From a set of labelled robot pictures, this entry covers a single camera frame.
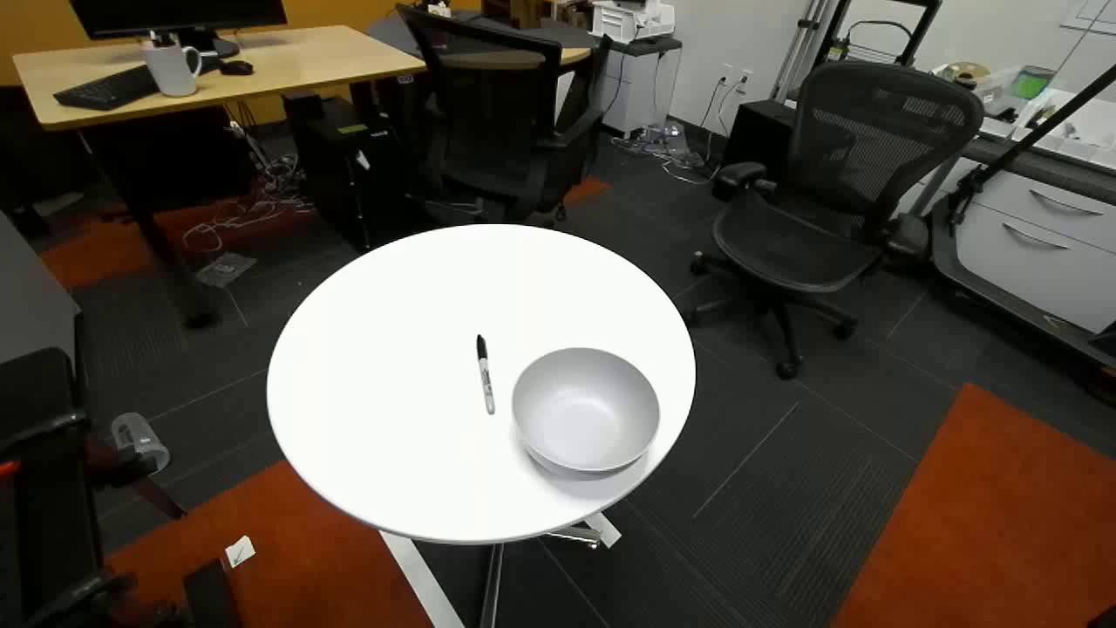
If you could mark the black tripod stand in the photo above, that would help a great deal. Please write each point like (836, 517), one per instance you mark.
(831, 31)

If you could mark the black mesh office chair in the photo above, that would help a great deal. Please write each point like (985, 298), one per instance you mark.
(791, 244)

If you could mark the green box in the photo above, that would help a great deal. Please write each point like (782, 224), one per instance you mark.
(1031, 81)

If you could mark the clear plastic cup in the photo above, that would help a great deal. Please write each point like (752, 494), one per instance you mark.
(142, 442)

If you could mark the white mug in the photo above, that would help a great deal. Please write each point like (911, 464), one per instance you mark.
(173, 71)

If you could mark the white drawer cabinet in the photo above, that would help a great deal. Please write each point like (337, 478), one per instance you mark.
(1049, 249)

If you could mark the black marker pen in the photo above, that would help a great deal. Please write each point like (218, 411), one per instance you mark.
(485, 377)

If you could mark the small white paper scrap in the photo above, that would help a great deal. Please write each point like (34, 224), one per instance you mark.
(238, 551)

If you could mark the white table base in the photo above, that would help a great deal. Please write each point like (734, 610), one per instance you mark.
(421, 580)

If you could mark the light wooden desk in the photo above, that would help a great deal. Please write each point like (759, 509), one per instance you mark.
(290, 56)

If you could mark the black keyboard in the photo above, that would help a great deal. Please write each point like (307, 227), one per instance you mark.
(109, 88)

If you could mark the black computer mouse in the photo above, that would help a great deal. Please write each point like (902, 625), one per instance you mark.
(237, 68)

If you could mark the black computer monitor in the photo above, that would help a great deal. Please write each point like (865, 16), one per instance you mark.
(177, 16)

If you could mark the grey round bowl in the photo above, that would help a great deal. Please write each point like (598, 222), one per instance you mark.
(581, 405)

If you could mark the black support post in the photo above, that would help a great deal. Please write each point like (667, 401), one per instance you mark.
(214, 599)

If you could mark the black box by wall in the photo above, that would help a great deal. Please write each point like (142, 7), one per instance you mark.
(763, 128)

